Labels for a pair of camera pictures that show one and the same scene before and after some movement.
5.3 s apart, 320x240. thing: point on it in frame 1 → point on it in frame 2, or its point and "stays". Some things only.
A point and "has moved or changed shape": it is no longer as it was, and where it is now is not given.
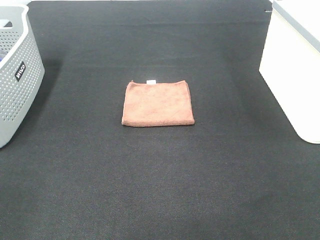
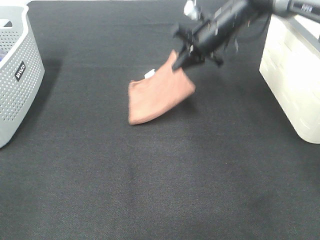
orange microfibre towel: (152, 104) has moved or changed shape
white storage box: (290, 63) stays
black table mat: (242, 171) stays
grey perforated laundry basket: (22, 70) stays
